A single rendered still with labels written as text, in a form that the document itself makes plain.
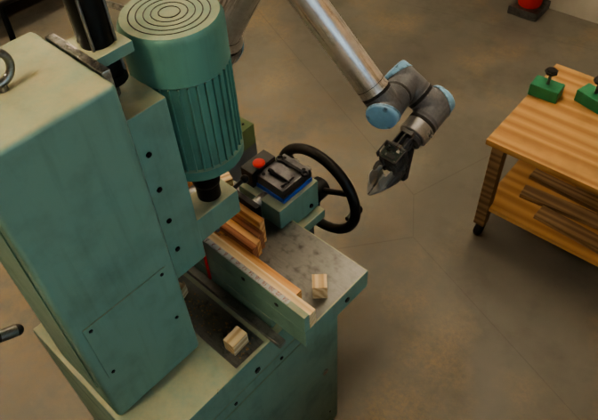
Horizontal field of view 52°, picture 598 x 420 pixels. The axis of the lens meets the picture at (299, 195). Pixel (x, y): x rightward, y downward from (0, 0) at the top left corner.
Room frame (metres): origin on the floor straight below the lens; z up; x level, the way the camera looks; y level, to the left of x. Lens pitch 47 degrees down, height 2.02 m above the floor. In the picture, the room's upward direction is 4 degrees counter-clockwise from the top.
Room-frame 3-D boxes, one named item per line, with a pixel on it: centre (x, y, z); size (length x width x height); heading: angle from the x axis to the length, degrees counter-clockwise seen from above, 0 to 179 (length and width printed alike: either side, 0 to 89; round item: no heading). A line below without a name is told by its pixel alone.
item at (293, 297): (0.89, 0.20, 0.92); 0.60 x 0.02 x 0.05; 45
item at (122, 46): (0.81, 0.29, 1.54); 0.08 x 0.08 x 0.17; 45
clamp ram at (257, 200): (0.98, 0.10, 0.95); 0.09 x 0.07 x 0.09; 45
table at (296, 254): (0.98, 0.11, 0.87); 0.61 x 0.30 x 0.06; 45
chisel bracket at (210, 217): (0.89, 0.21, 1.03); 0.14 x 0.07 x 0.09; 135
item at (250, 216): (0.98, 0.16, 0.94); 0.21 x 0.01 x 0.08; 45
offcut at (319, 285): (0.76, -0.03, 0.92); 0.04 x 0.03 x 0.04; 178
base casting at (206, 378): (0.82, 0.28, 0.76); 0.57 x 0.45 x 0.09; 135
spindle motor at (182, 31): (0.91, 0.19, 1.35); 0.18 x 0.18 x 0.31
